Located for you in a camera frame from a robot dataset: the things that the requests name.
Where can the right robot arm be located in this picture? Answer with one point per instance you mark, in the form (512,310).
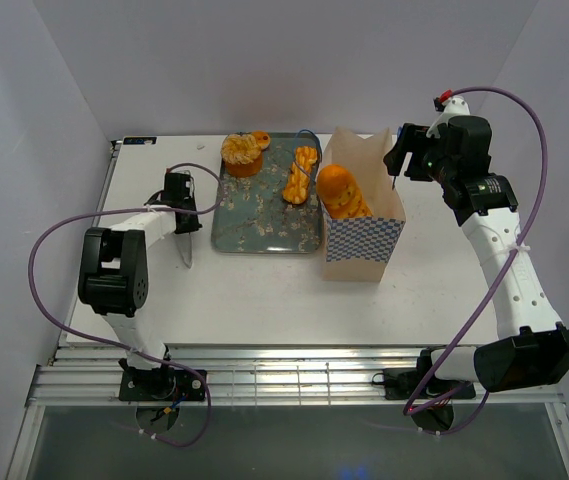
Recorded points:
(532,348)

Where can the sugared round cake bread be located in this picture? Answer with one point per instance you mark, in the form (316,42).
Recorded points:
(242,155)

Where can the left logo sticker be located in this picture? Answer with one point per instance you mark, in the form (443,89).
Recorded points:
(139,140)

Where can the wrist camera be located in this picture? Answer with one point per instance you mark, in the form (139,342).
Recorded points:
(191,183)
(447,105)

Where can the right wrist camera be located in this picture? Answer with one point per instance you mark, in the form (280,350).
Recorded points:
(447,105)

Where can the long baguette bread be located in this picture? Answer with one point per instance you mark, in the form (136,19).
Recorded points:
(340,193)

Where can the metal baking tray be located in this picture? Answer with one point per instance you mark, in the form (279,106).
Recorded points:
(253,217)

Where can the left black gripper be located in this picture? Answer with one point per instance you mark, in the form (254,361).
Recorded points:
(192,225)

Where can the blue checkered paper bag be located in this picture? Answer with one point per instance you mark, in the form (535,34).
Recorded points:
(359,249)

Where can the small round bun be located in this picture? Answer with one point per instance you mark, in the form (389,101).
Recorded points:
(262,138)

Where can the twisted orange pastry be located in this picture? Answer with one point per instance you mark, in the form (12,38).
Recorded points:
(297,188)

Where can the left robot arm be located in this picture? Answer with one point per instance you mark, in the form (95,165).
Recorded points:
(114,276)

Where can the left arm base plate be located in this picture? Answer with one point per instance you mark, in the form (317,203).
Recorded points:
(162,386)

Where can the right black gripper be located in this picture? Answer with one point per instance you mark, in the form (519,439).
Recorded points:
(412,139)

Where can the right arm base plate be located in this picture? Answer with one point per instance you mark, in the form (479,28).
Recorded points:
(399,384)

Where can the aluminium frame rail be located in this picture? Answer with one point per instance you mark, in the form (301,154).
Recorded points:
(90,375)

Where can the metal tongs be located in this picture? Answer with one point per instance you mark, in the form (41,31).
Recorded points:
(185,224)

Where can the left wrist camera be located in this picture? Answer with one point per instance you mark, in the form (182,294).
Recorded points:
(191,183)

